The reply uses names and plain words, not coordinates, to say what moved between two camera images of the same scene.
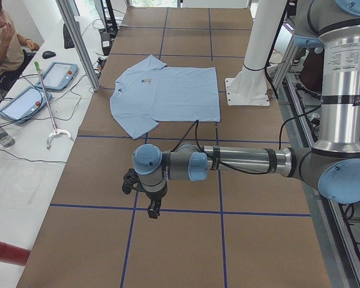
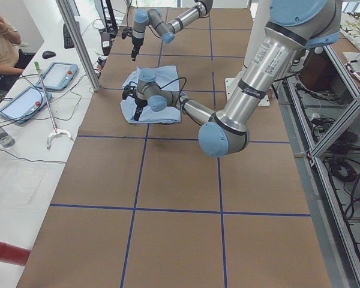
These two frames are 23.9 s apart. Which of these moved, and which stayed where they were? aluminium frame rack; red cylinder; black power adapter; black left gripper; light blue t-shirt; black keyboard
Moved: light blue t-shirt; black left gripper
Stayed: red cylinder; aluminium frame rack; black power adapter; black keyboard
